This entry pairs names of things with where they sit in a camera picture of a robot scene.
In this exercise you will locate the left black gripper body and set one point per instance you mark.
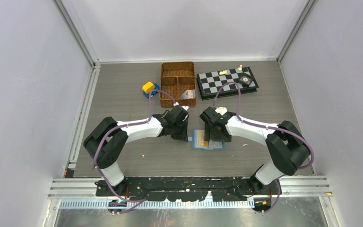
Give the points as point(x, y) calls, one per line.
point(179, 133)

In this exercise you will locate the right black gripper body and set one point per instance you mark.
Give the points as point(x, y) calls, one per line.
point(210, 134)

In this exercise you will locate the silver VIP credit card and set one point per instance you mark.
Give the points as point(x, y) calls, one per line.
point(216, 145)

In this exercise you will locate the orange credit card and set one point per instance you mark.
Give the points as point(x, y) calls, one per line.
point(200, 139)

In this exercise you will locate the blue card holder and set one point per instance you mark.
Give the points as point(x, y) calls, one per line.
point(192, 140)

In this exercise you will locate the brown wicker basket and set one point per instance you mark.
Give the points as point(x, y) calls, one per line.
point(177, 77)

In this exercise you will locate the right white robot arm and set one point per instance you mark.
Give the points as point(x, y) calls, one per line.
point(287, 148)

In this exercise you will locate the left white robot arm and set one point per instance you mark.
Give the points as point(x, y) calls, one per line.
point(105, 143)

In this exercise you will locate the cards in basket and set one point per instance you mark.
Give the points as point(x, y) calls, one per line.
point(188, 94)

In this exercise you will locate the blue yellow toy car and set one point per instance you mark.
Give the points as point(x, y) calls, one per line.
point(150, 89)

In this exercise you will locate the black white chessboard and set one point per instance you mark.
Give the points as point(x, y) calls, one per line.
point(211, 84)

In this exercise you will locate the black square box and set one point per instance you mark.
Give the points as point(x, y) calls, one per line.
point(246, 80)

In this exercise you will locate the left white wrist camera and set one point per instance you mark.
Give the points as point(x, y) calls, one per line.
point(185, 107)

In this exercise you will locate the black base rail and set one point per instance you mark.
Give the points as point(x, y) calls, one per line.
point(187, 189)

